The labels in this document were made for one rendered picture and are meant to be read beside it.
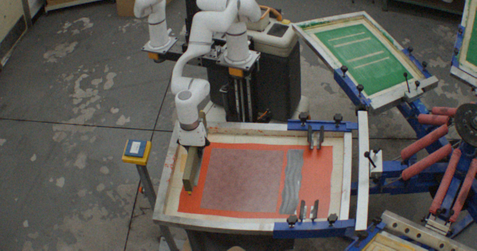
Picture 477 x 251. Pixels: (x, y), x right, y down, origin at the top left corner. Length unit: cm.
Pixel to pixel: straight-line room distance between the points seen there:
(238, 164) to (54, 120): 242
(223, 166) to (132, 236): 121
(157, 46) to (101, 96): 177
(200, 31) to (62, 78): 303
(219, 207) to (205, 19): 73
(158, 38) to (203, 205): 90
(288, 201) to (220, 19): 75
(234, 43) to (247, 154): 48
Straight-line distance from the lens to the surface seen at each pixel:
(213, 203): 209
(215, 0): 198
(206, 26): 190
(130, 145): 235
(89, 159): 377
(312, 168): 219
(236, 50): 236
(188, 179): 193
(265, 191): 211
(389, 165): 211
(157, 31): 254
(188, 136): 199
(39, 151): 408
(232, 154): 225
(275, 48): 298
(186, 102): 186
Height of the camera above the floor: 259
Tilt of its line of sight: 43 degrees down
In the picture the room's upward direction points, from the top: 5 degrees counter-clockwise
